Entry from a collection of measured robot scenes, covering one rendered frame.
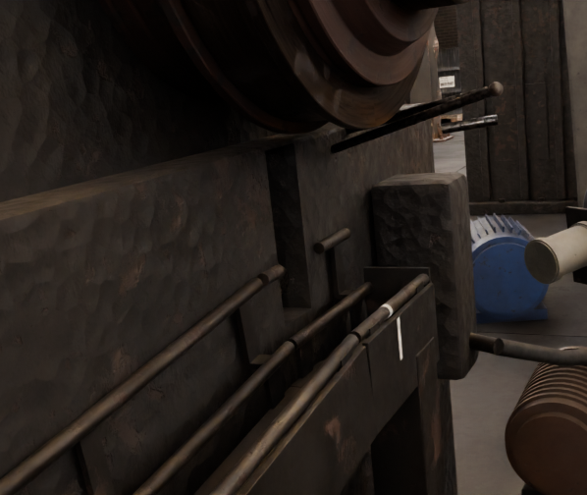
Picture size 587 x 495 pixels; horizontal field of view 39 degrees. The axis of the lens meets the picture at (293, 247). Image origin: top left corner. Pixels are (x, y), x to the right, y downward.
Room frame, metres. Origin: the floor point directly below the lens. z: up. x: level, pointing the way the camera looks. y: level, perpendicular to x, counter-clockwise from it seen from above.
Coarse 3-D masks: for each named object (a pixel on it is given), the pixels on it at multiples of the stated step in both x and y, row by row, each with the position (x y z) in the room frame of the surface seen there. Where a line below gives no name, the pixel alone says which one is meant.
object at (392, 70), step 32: (288, 0) 0.61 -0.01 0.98; (320, 0) 0.62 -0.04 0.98; (352, 0) 0.64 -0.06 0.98; (384, 0) 0.67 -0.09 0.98; (320, 32) 0.62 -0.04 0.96; (352, 32) 0.66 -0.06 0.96; (384, 32) 0.68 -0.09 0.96; (416, 32) 0.74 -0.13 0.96; (352, 64) 0.66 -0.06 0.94; (384, 64) 0.72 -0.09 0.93
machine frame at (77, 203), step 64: (0, 0) 0.58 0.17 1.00; (64, 0) 0.63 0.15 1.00; (0, 64) 0.57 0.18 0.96; (64, 64) 0.62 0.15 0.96; (128, 64) 0.69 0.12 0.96; (0, 128) 0.56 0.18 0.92; (64, 128) 0.61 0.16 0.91; (128, 128) 0.68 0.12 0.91; (192, 128) 0.76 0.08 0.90; (256, 128) 0.86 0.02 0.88; (320, 128) 0.92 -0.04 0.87; (0, 192) 0.55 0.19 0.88; (64, 192) 0.56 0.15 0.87; (128, 192) 0.58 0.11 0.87; (192, 192) 0.65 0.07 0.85; (256, 192) 0.74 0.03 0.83; (320, 192) 0.86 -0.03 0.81; (0, 256) 0.47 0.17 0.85; (64, 256) 0.51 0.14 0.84; (128, 256) 0.57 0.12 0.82; (192, 256) 0.64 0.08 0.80; (256, 256) 0.73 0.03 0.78; (320, 256) 0.84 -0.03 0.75; (0, 320) 0.46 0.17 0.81; (64, 320) 0.51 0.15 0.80; (128, 320) 0.56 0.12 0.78; (192, 320) 0.63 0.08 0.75; (256, 320) 0.71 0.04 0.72; (0, 384) 0.45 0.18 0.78; (64, 384) 0.50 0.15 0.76; (192, 384) 0.62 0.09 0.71; (448, 384) 1.20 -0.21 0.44; (0, 448) 0.45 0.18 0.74; (128, 448) 0.54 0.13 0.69; (448, 448) 1.18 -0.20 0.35
